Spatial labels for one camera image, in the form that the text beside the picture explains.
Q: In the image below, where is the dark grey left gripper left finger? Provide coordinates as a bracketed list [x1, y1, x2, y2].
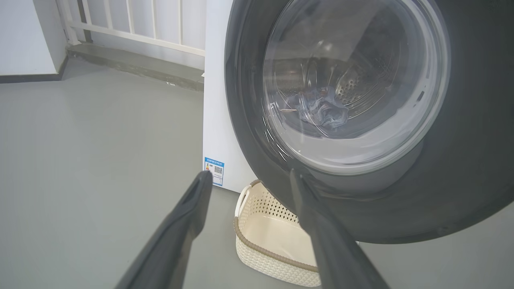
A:
[114, 171, 213, 289]

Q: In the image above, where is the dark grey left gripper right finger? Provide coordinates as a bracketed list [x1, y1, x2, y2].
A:
[290, 169, 390, 289]

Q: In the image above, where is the blue printed garment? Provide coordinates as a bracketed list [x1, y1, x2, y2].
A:
[281, 90, 350, 129]

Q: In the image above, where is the black round glass washer door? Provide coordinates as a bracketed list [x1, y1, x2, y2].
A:
[224, 0, 514, 244]

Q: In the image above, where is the white front-load washing machine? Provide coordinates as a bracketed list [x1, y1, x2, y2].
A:
[202, 0, 259, 194]

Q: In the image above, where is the stainless steel washing machine drum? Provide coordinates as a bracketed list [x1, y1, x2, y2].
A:
[305, 40, 406, 121]

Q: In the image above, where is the cream perforated laundry basket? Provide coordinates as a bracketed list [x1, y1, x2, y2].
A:
[234, 179, 322, 288]

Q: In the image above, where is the blue energy label sticker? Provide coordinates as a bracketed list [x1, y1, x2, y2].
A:
[204, 157, 225, 187]

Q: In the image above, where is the grey concrete ledge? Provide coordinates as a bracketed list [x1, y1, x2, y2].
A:
[66, 42, 204, 92]

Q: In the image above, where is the white railing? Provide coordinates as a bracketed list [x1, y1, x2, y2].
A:
[56, 0, 206, 57]

